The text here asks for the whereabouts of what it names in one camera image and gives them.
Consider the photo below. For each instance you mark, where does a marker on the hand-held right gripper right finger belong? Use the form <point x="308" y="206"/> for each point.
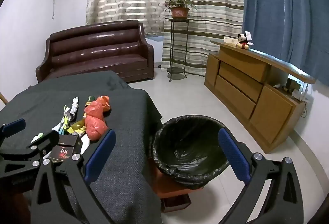
<point x="234" y="154"/>

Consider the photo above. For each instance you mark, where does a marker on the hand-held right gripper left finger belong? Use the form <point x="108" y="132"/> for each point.
<point x="100" y="154"/>

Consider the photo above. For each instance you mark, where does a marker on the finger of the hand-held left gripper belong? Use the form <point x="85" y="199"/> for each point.
<point x="50" y="137"/>
<point x="14" y="126"/>

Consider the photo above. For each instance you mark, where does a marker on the white tube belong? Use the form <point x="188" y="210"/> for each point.
<point x="36" y="137"/>

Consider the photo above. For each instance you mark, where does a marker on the black box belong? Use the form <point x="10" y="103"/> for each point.
<point x="65" y="149"/>

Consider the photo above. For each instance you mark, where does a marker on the orange plastic bag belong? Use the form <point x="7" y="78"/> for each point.
<point x="99" y="107"/>
<point x="95" y="128"/>

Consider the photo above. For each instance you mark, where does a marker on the yellow snack wrapper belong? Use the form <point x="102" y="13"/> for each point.
<point x="77" y="127"/>

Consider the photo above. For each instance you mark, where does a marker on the white wrapper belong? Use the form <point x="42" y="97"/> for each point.
<point x="73" y="108"/>

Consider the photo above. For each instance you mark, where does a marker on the bin with black bag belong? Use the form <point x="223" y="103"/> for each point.
<point x="190" y="134"/>

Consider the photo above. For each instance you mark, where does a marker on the small green bottle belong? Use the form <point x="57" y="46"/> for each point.
<point x="90" y="100"/>

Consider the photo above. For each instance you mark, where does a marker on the wooden stick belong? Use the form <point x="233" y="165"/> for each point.
<point x="3" y="98"/>

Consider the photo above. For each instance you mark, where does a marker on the dark cloth covered table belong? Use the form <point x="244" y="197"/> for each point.
<point x="128" y="116"/>

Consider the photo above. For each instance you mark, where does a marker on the wooden cabinet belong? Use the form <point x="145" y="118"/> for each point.
<point x="272" y="116"/>

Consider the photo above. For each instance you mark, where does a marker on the red-brown wooden stool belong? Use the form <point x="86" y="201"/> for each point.
<point x="172" y="193"/>

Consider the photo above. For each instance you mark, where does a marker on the small dark box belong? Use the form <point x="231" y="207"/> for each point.
<point x="291" y="83"/>

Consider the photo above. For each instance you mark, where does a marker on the white device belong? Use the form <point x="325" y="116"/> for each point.
<point x="302" y="92"/>

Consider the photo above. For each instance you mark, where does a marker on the brown leather sofa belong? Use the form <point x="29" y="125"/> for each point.
<point x="97" y="51"/>

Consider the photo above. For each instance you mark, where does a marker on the black metal plant stand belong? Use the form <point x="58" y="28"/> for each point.
<point x="176" y="71"/>

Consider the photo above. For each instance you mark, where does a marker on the mouse plush toy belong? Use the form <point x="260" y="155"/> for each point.
<point x="243" y="42"/>

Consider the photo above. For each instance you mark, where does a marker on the white flat box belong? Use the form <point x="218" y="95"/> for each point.
<point x="230" y="41"/>

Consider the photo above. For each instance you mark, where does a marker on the striped curtain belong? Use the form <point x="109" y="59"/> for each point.
<point x="213" y="7"/>

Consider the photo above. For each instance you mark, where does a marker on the potted plant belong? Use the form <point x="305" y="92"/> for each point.
<point x="180" y="11"/>

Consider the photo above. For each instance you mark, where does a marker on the blue curtain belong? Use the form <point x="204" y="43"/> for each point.
<point x="277" y="7"/>

